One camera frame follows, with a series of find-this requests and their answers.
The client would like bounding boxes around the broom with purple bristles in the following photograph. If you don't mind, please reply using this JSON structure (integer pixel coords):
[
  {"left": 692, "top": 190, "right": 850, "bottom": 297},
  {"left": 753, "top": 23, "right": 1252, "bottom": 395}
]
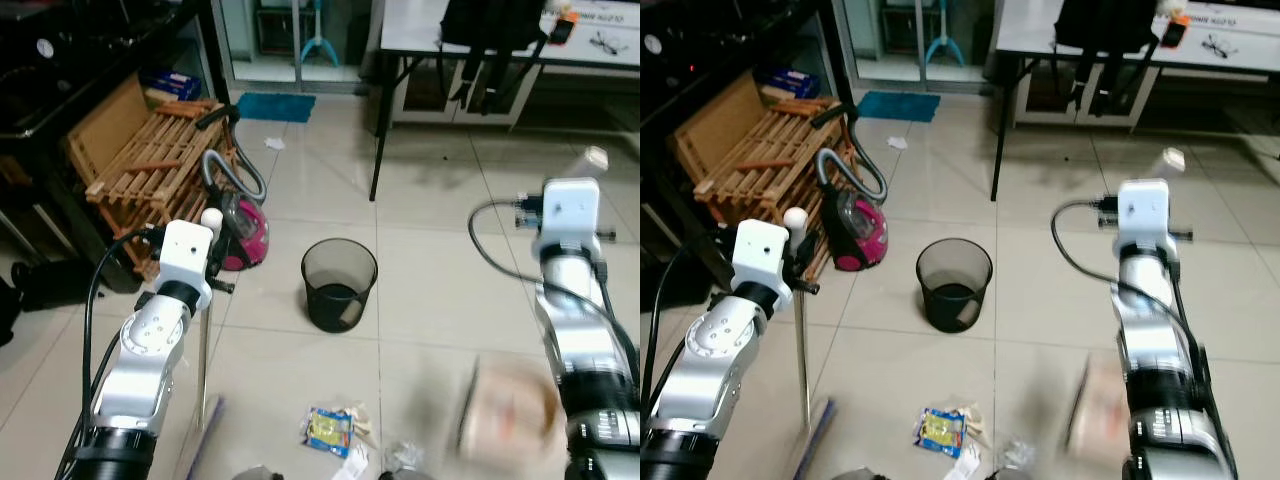
[{"left": 783, "top": 208, "right": 837, "bottom": 480}]

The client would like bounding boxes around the blue floor mat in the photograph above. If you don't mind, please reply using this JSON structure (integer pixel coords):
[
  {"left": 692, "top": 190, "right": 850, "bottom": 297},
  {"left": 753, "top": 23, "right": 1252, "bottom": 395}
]
[
  {"left": 857, "top": 91, "right": 942, "bottom": 123},
  {"left": 236, "top": 92, "right": 317, "bottom": 124}
]

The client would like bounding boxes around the pink canister vacuum cleaner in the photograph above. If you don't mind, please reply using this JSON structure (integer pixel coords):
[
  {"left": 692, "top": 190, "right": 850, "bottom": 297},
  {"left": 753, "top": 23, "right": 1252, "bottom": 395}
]
[
  {"left": 812, "top": 104, "right": 889, "bottom": 274},
  {"left": 198, "top": 104, "right": 271, "bottom": 273}
]

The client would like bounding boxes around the wooden slatted rack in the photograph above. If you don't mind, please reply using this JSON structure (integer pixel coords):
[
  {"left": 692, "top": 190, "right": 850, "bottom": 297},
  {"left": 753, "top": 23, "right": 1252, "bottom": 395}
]
[
  {"left": 66, "top": 98, "right": 251, "bottom": 283},
  {"left": 672, "top": 98, "right": 863, "bottom": 283}
]

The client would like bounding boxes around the black mesh trash bin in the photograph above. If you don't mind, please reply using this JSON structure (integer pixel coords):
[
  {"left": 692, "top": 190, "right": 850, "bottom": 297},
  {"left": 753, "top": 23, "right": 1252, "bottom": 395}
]
[
  {"left": 916, "top": 238, "right": 995, "bottom": 334},
  {"left": 301, "top": 238, "right": 379, "bottom": 334}
]

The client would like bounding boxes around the brown cardboard sheet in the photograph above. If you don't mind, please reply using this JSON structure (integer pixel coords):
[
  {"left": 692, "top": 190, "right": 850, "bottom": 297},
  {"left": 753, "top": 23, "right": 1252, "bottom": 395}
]
[
  {"left": 672, "top": 70, "right": 769, "bottom": 181},
  {"left": 65, "top": 74, "right": 153, "bottom": 183}
]

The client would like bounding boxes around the black bag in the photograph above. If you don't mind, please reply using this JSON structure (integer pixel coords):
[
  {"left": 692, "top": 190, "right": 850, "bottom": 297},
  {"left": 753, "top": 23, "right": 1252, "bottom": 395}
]
[{"left": 0, "top": 258, "right": 103, "bottom": 346}]

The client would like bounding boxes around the blue yellow snack wrapper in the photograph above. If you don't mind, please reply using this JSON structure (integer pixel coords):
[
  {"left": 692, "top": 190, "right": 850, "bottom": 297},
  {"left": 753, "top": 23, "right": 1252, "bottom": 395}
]
[
  {"left": 302, "top": 404, "right": 357, "bottom": 459},
  {"left": 912, "top": 404, "right": 967, "bottom": 459}
]

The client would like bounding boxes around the blue box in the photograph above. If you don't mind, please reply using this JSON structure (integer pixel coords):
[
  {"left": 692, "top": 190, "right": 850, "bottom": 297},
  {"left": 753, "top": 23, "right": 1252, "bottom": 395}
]
[
  {"left": 140, "top": 68, "right": 204, "bottom": 102},
  {"left": 754, "top": 67, "right": 822, "bottom": 100}
]

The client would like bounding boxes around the crumpled white paper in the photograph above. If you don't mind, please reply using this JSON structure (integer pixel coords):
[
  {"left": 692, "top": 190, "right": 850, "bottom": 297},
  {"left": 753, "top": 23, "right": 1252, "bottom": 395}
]
[
  {"left": 944, "top": 444, "right": 988, "bottom": 480},
  {"left": 333, "top": 444, "right": 373, "bottom": 480}
]

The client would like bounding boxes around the light blue stand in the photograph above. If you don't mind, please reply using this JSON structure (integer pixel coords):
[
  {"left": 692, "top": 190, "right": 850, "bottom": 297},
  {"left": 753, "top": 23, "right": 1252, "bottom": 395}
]
[
  {"left": 299, "top": 0, "right": 342, "bottom": 68},
  {"left": 924, "top": 0, "right": 967, "bottom": 68}
]

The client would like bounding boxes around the clear plastic wrapper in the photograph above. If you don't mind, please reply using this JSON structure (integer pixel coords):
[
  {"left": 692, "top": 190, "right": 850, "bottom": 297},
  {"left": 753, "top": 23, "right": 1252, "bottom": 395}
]
[
  {"left": 990, "top": 438, "right": 1038, "bottom": 480},
  {"left": 383, "top": 443, "right": 428, "bottom": 480}
]

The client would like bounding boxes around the white table with black legs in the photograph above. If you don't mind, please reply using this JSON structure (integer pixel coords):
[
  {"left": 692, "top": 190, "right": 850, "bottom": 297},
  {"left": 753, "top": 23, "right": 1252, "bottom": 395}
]
[
  {"left": 369, "top": 0, "right": 641, "bottom": 203},
  {"left": 989, "top": 0, "right": 1280, "bottom": 203}
]

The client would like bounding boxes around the black backpack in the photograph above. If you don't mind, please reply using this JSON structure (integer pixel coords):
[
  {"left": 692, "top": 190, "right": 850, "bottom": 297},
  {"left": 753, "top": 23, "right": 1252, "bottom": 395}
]
[
  {"left": 438, "top": 0, "right": 553, "bottom": 117},
  {"left": 1052, "top": 0, "right": 1169, "bottom": 117}
]

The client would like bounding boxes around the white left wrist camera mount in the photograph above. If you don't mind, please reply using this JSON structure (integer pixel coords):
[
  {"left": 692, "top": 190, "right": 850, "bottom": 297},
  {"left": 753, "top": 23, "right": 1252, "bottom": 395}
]
[
  {"left": 158, "top": 220, "right": 216, "bottom": 307},
  {"left": 733, "top": 220, "right": 794, "bottom": 309}
]

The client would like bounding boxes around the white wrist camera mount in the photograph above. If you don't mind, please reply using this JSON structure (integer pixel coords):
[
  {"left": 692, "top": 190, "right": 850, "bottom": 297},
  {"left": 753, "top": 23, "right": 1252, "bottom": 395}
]
[
  {"left": 158, "top": 220, "right": 216, "bottom": 307},
  {"left": 534, "top": 178, "right": 605, "bottom": 263},
  {"left": 1114, "top": 178, "right": 1181, "bottom": 263},
  {"left": 733, "top": 220, "right": 794, "bottom": 309}
]

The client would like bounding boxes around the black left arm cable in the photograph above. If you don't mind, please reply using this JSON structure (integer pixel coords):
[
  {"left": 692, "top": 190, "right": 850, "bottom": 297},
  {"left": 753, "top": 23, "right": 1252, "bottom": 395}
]
[
  {"left": 640, "top": 228, "right": 741, "bottom": 441},
  {"left": 62, "top": 226, "right": 163, "bottom": 471}
]

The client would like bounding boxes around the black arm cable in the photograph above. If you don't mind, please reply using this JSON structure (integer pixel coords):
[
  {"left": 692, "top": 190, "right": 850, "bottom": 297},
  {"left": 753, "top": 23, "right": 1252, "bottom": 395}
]
[
  {"left": 468, "top": 198, "right": 641, "bottom": 386},
  {"left": 1049, "top": 198, "right": 1216, "bottom": 401},
  {"left": 640, "top": 228, "right": 741, "bottom": 441},
  {"left": 62, "top": 226, "right": 163, "bottom": 471}
]

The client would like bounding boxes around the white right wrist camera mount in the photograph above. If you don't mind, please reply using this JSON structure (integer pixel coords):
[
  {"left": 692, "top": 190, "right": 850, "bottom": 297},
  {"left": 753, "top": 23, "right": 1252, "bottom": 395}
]
[
  {"left": 1114, "top": 178, "right": 1181, "bottom": 263},
  {"left": 534, "top": 178, "right": 605, "bottom": 263}
]

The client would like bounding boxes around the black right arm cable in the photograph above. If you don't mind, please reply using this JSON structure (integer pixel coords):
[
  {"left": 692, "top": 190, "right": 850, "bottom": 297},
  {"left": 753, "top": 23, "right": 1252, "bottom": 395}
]
[
  {"left": 468, "top": 198, "right": 641, "bottom": 386},
  {"left": 1049, "top": 198, "right": 1216, "bottom": 401}
]

